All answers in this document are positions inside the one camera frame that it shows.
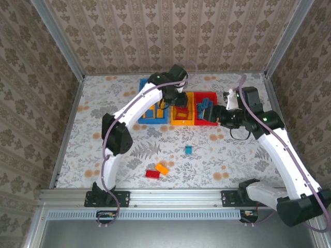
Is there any yellow plastic container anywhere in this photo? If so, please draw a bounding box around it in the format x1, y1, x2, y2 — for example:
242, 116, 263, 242
170, 92, 195, 127

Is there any floral table cover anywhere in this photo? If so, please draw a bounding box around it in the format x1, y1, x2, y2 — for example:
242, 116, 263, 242
55, 73, 306, 189

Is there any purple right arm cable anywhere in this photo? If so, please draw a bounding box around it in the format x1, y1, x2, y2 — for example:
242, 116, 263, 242
238, 74, 331, 233

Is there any grey metal sheet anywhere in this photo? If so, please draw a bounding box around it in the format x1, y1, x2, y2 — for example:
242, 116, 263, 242
38, 219, 319, 248

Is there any aluminium table edge rail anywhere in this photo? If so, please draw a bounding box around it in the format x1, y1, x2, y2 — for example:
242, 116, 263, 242
38, 188, 316, 208

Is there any black camera cable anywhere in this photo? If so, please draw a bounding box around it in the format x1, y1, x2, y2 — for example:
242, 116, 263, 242
229, 127, 251, 142
159, 95, 173, 111

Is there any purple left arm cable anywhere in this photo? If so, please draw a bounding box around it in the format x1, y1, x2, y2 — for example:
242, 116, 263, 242
101, 60, 200, 228

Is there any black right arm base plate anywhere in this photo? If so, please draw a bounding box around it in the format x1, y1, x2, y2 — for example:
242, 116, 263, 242
221, 190, 269, 207

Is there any black cable outlet with wires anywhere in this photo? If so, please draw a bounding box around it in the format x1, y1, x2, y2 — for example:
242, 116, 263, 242
239, 210, 260, 224
96, 210, 117, 225

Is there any blue plastic container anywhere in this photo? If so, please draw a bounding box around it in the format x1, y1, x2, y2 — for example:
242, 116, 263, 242
138, 79, 168, 125

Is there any red plastic container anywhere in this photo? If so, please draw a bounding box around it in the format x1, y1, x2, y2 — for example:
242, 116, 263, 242
193, 92, 219, 127

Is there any aluminium side rail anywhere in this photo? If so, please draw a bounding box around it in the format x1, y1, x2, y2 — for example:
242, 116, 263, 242
49, 74, 86, 189
262, 73, 315, 191

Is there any aluminium corner post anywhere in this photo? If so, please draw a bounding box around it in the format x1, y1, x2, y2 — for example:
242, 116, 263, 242
29, 0, 86, 81
263, 0, 317, 80

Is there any thin aluminium wall rail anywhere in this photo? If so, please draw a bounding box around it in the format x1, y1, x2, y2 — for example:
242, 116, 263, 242
84, 71, 266, 77

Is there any black right camera cable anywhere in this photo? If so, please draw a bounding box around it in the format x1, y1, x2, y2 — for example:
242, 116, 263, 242
229, 127, 251, 142

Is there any black left camera cable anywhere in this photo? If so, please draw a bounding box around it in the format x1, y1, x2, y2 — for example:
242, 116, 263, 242
159, 95, 173, 111

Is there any aluminium lower frame bar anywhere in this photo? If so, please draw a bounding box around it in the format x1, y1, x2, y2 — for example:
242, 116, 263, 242
22, 206, 50, 248
306, 208, 331, 248

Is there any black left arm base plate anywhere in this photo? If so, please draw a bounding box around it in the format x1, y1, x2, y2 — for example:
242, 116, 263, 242
84, 190, 130, 208

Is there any grey slotted cable duct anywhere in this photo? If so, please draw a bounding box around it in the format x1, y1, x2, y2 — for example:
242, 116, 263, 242
47, 209, 243, 221

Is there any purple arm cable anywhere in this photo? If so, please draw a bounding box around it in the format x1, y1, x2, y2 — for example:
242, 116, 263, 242
101, 60, 200, 228
238, 74, 331, 233

